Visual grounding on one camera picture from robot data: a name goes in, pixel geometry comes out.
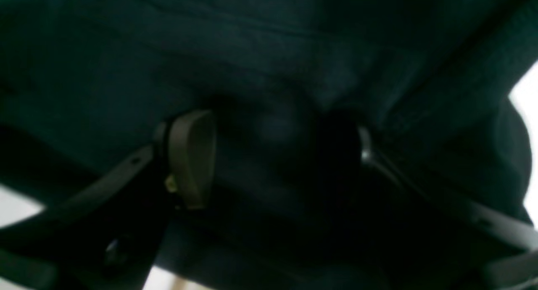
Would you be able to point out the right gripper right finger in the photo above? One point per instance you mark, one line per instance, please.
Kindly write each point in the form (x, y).
(412, 232)

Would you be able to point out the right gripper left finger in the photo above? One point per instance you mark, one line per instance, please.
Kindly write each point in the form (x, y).
(107, 235)

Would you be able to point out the black graphic T-shirt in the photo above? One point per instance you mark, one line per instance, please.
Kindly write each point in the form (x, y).
(85, 83)

